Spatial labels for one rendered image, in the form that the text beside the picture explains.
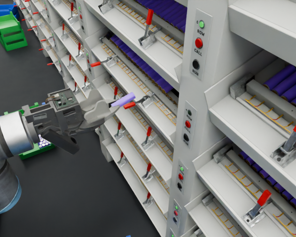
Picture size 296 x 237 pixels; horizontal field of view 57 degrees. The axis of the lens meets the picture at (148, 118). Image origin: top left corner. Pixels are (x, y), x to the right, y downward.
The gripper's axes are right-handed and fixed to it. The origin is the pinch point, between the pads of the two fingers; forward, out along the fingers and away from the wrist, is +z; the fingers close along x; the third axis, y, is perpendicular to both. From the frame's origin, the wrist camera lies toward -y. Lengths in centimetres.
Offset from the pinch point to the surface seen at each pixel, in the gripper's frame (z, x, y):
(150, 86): 16.0, 10.1, -5.8
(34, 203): -35, 42, -83
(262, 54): 23.8, -20.0, 18.3
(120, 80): 11.6, 23.0, -10.0
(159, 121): 12.8, -1.7, -9.5
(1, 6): -17, 306, -75
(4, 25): -20, 238, -69
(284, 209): 19.3, -39.1, -4.7
